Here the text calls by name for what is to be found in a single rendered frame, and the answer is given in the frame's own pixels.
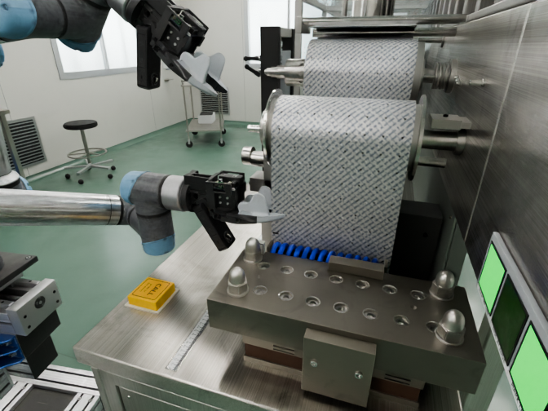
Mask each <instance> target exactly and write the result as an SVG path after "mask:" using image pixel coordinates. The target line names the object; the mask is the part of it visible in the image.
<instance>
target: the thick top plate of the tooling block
mask: <svg viewBox="0 0 548 411"><path fill-rule="evenodd" d="M244 255H245V248H244V249H243V250H242V252H241V253H240V255H239V256H238V257H237V259H236V260H235V262H234V263H233V264H232V266H231V267H230V268H229V269H228V271H227V272H226V273H225V275H224V276H223V278H222V279H221V280H220V282H219V283H218V284H217V285H216V286H215V288H214V290H213V291H212V292H211V294H210V295H209V297H208V298H207V299H206V300H207V308H208V316H209V323H210V327H212V328H216V329H221V330H225V331H228V332H232V333H235V334H240V335H244V336H247V337H251V338H257V339H260V340H263V341H267V342H270V343H275V344H279V345H282V346H286V347H292V348H295V349H299V350H302V351H303V337H304V334H305V332H306V329H307V328H309V329H316V330H319V331H323V332H326V333H330V334H337V335H340V336H343V337H348V338H354V339H357V340H361V341H365V342H368V343H374V344H376V345H377V347H376V356H375V361H374V367H373V368H374V369H377V370H381V371H384V372H388V373H393V374H396V375H400V376H403V377H406V378H412V379H416V380H419V381H423V382H428V383H431V384H435V385H438V386H442V387H447V388H451V389H454V390H457V391H463V392H466V393H470V394H473V395H475V393H476V391H477V388H478V386H479V384H480V380H481V378H482V375H483V373H484V369H485V367H486V364H487V363H486V359H485V357H484V352H483V348H482V346H481V342H480V337H479V335H478V331H477V328H476V325H475V320H474V317H473V314H472V311H471V306H470V303H469V300H468V297H467V294H466V289H465V287H461V286H455V289H454V292H453V294H454V297H453V299H452V300H450V301H442V300H439V299H437V298H434V297H433V296H432V295H431V294H430V291H429V290H430V288H431V285H432V281H425V280H420V279H415V278H411V277H406V276H397V275H392V274H388V273H384V274H383V279H382V280H378V279H374V278H369V277H364V276H356V275H352V274H347V273H342V272H334V271H330V270H328V267H329V263H325V262H320V261H315V260H310V259H302V258H297V257H293V256H288V255H283V254H274V253H270V252H265V253H264V254H261V255H262V256H263V259H262V261H261V262H259V263H255V264H251V263H246V262H245V261H244V259H243V257H244ZM234 267H241V268H242V269H243V270H244V272H245V276H246V280H247V285H248V286H249V292H248V294H247V295H245V296H243V297H240V298H233V297H231V296H229V295H228V293H227V288H228V278H229V272H230V271H231V270H232V269H233V268H234ZM451 309H456V310H459V311H460V312H461V313H462V314H463V315H464V318H465V325H464V326H465V327H466V331H465V333H464V343H463V344H462V345H461V346H460V347H451V346H448V345H446V344H444V343H442V342H441V341H440V340H439V339H438V338H437V337H436V336H435V329H436V328H437V327H438V324H439V322H440V321H441V320H442V319H443V316H444V314H445V312H446V311H448V310H451Z"/></svg>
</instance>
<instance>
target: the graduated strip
mask: <svg viewBox="0 0 548 411"><path fill-rule="evenodd" d="M208 324H209V316H208V308H207V310H206V311H205V313H204V314H203V316H202V317H201V319H200V320H199V321H198V322H197V324H196V325H195V327H194V328H193V330H192V331H191V333H190V334H189V335H188V336H187V338H186V339H185V341H184V342H183V344H182V345H181V347H180V348H179V349H178V351H177V352H176V353H175V355H174V356H173V358H172V359H171V360H170V362H169V364H168V365H167V366H166V367H165V369H168V370H171V371H174V372H176V371H177V370H178V368H179V366H180V365H181V364H182V363H183V361H184V359H185V358H186V356H187V355H188V353H189V352H190V351H191V350H192V348H193V346H194V345H195V343H196V342H197V340H198V339H199V337H200V336H201V334H202V333H203V331H204V330H205V328H206V326H207V325H208Z"/></svg>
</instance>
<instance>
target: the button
mask: <svg viewBox="0 0 548 411"><path fill-rule="evenodd" d="M174 292H175V283H173V282H169V281H163V280H159V279H155V278H152V277H147V278H146V279H145V280H144V281H143V282H142V283H141V284H140V285H139V286H138V287H137V288H136V289H134V290H133V291H132V292H131V293H130V294H129V295H128V300H129V304H131V305H135V306H138V307H143V308H147V309H150V310H154V311H158V309H159V308H160V307H161V306H162V305H163V304H164V303H165V301H166V300H167V299H168V298H169V297H170V296H171V295H172V294H173V293H174Z"/></svg>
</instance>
